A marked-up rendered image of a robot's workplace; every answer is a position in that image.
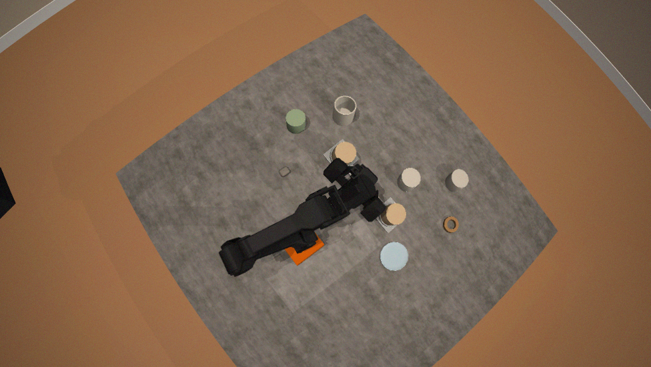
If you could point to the green cylinder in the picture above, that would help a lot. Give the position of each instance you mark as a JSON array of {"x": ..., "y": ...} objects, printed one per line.
[{"x": 295, "y": 121}]

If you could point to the orange-brown ring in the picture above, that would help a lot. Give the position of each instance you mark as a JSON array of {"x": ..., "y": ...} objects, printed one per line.
[{"x": 445, "y": 224}]

